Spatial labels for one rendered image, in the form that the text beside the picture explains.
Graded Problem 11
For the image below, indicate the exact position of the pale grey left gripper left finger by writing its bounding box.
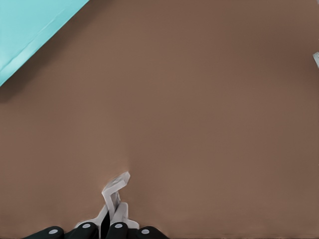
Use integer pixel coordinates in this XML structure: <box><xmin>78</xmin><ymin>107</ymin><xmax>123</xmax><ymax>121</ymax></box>
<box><xmin>65</xmin><ymin>204</ymin><xmax>110</xmax><ymax>239</ymax></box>

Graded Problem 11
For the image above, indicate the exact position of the white drainage pipe clamp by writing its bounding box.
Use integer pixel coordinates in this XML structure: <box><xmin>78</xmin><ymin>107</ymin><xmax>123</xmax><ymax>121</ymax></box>
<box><xmin>101</xmin><ymin>171</ymin><xmax>131</xmax><ymax>218</ymax></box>

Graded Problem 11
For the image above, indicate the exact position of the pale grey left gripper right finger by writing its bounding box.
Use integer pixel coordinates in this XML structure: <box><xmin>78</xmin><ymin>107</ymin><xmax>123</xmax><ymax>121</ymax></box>
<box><xmin>106</xmin><ymin>202</ymin><xmax>140</xmax><ymax>239</ymax></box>

